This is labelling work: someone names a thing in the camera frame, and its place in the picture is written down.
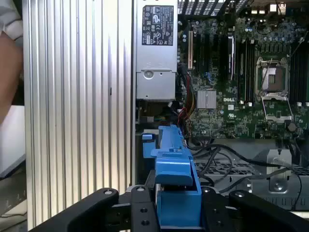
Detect green motherboard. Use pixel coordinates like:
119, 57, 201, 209
177, 14, 309, 140

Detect thin black disk wire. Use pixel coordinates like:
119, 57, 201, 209
267, 168, 303, 210

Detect locking lever wire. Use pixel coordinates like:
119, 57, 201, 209
258, 58, 274, 90

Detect small silver chipset heatsink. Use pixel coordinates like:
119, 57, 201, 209
197, 90, 217, 109

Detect silver power supply unit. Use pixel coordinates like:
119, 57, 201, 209
135, 0, 178, 101

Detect metal disk bay cage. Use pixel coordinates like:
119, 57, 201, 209
193, 139, 309, 211

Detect beige expansion slot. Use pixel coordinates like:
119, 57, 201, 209
188, 30, 194, 70

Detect black open PC case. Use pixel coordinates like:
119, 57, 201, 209
131, 0, 309, 211

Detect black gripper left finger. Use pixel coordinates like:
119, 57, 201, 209
28, 185, 161, 232

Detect black graphics card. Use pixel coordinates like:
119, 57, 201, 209
226, 34, 237, 81

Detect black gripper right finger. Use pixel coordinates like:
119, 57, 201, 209
201, 186, 309, 232

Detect person's white sleeve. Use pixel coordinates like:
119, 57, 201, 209
0, 0, 24, 47

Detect CPU socket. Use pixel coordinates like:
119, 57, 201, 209
255, 57, 291, 94

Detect hard disk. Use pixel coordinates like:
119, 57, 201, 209
141, 124, 203, 230

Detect coloured power wire bundle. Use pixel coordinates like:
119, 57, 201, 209
177, 64, 195, 137

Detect metal socket cover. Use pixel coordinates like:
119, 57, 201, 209
261, 92, 293, 123

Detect black RAM slots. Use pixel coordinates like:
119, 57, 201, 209
289, 41, 309, 103
237, 38, 255, 102

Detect thick black disk wire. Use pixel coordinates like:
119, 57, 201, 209
187, 143, 309, 170

